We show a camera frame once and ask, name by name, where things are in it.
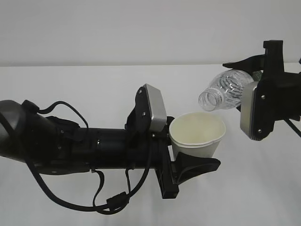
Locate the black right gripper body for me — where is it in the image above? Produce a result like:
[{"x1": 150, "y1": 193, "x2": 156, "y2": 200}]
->
[{"x1": 258, "y1": 40, "x2": 301, "y2": 121}]

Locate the clear water bottle green label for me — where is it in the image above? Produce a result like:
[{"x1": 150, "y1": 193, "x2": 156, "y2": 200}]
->
[{"x1": 198, "y1": 69, "x2": 262, "y2": 112}]

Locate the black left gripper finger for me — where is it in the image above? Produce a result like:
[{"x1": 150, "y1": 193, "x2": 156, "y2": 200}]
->
[{"x1": 172, "y1": 153, "x2": 221, "y2": 185}]

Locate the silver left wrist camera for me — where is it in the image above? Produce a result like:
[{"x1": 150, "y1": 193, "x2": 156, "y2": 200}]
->
[{"x1": 125, "y1": 83, "x2": 167, "y2": 137}]

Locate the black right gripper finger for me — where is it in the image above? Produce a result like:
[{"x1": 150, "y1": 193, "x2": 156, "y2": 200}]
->
[{"x1": 222, "y1": 55, "x2": 265, "y2": 73}]

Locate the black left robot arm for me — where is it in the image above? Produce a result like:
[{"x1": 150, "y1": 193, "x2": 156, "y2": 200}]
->
[{"x1": 0, "y1": 100, "x2": 221, "y2": 199}]

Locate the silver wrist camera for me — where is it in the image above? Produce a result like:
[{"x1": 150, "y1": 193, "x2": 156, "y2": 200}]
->
[
  {"x1": 125, "y1": 83, "x2": 167, "y2": 137},
  {"x1": 240, "y1": 81, "x2": 275, "y2": 141}
]

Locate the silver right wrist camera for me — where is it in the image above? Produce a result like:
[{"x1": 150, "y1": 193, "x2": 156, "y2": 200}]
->
[{"x1": 240, "y1": 81, "x2": 275, "y2": 141}]

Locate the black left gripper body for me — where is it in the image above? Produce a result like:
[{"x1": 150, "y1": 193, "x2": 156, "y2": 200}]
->
[{"x1": 146, "y1": 133, "x2": 179, "y2": 199}]

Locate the black left camera cable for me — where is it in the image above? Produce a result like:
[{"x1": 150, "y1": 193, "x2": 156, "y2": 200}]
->
[{"x1": 22, "y1": 100, "x2": 153, "y2": 209}]

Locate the white paper cup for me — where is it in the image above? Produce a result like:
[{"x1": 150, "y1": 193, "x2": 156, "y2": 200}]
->
[{"x1": 169, "y1": 112, "x2": 226, "y2": 159}]

